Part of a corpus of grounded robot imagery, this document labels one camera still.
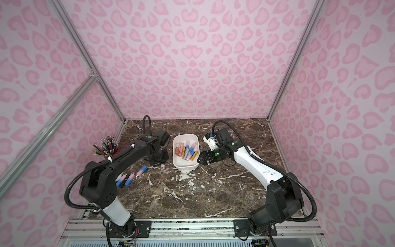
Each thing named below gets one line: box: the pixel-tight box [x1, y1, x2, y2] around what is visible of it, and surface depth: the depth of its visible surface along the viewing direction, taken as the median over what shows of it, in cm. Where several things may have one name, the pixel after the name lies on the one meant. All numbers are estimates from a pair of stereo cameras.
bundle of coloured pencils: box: [92, 135, 119, 157], surface depth 87 cm
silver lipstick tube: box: [182, 148, 190, 161], surface depth 100 cm
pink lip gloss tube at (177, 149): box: [174, 143, 180, 156], surface depth 102 cm
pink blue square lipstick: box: [186, 150, 195, 162], surface depth 100 cm
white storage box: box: [172, 133, 201, 171], surface depth 101 cm
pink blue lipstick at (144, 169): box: [135, 165, 148, 178], surface depth 94 cm
